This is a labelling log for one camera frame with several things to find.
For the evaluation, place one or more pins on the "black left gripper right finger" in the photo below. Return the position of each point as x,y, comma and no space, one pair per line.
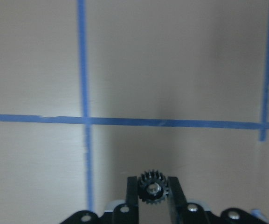
176,200

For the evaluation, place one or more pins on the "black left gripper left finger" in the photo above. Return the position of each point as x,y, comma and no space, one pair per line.
132,217

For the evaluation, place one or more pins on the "small black bearing gear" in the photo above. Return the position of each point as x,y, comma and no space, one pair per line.
152,187

